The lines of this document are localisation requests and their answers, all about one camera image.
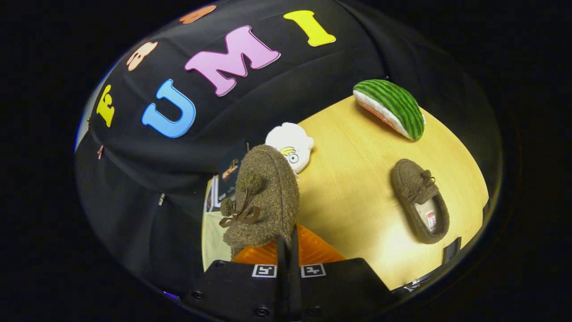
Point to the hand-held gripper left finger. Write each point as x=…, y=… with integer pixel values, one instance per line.
x=282, y=286

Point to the dark hardcover book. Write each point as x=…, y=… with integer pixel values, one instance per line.
x=228, y=179

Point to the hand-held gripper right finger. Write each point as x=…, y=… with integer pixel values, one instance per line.
x=295, y=286

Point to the white clothes peg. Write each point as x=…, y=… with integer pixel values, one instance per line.
x=161, y=199

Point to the white book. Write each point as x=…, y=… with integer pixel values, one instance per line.
x=211, y=197

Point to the grey fabric storage box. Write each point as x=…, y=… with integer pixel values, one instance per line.
x=213, y=243

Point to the brown fuzzy slipper shoe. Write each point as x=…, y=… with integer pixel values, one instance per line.
x=268, y=188
x=409, y=179

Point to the white plush toy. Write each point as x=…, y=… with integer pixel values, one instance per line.
x=290, y=136

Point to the watermelon slice plush toy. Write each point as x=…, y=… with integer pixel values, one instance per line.
x=393, y=105

